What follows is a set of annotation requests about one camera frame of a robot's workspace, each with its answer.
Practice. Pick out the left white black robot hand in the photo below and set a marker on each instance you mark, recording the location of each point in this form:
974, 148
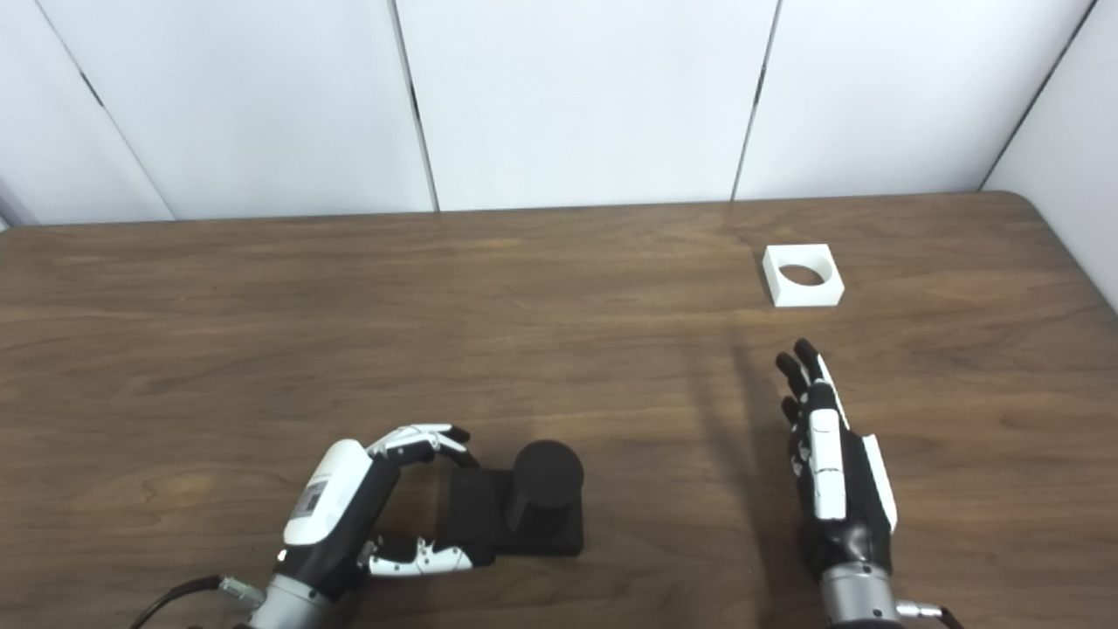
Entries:
327, 507

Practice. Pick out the white square piece with hole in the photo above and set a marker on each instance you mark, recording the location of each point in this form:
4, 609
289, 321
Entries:
803, 297

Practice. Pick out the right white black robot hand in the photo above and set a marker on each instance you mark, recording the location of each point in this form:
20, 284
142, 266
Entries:
828, 472

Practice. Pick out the black peg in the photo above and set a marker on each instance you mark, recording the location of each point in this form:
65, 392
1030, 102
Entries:
546, 476

